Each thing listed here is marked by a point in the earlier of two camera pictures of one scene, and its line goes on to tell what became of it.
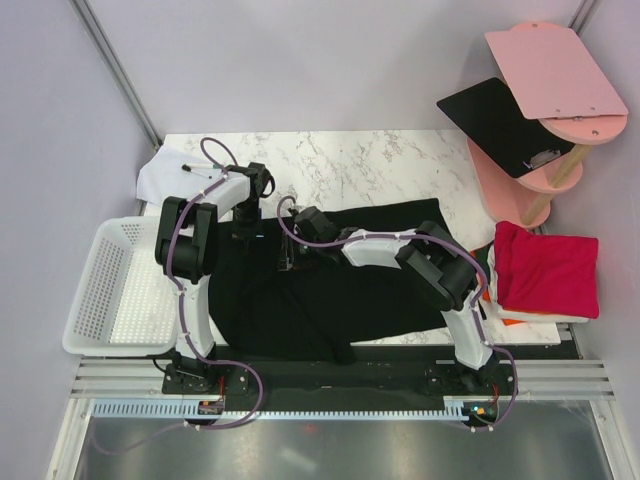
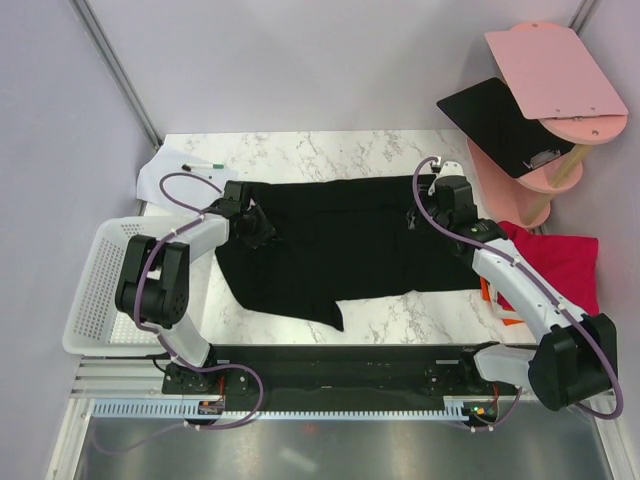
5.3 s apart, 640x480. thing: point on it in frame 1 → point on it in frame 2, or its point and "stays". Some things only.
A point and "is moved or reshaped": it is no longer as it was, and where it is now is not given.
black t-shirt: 334,284 is moved or reshaped
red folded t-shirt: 546,273 stays
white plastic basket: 125,306 stays
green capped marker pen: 189,166 stays
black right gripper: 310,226 → 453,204
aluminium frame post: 106,49 stays
